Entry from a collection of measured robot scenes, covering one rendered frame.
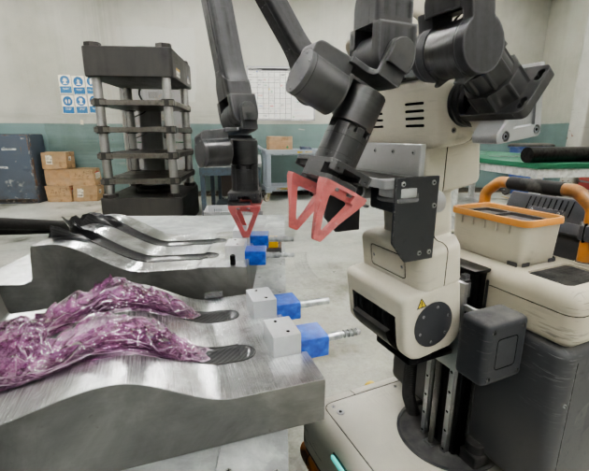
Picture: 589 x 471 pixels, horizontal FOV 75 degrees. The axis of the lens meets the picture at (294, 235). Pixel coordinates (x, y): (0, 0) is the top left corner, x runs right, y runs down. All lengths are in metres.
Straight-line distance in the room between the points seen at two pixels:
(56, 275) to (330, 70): 0.58
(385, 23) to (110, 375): 0.49
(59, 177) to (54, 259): 6.85
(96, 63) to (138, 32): 2.81
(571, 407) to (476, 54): 0.78
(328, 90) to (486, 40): 0.24
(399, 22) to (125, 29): 7.25
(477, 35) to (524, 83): 0.13
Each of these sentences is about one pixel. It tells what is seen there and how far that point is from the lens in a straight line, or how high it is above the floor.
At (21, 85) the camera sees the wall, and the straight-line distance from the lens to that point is 8.24.
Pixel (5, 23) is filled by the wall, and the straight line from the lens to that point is 8.42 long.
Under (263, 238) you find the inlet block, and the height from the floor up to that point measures 0.90.
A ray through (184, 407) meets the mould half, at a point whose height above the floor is 0.86.
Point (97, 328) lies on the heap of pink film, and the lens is 0.48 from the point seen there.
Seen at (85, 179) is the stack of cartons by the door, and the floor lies 0.37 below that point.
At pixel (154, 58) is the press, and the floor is 1.90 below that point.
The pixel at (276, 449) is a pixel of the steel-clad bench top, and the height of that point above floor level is 0.80.
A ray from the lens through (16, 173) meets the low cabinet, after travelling 7.78.
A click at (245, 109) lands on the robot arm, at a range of 0.81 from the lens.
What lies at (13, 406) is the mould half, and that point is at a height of 0.88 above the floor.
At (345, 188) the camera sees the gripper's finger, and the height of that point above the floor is 1.06.
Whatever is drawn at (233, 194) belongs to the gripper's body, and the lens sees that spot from 0.79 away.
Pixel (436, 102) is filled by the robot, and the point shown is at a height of 1.17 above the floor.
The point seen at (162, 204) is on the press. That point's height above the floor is 0.33.
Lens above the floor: 1.12
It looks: 15 degrees down
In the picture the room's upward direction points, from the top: straight up
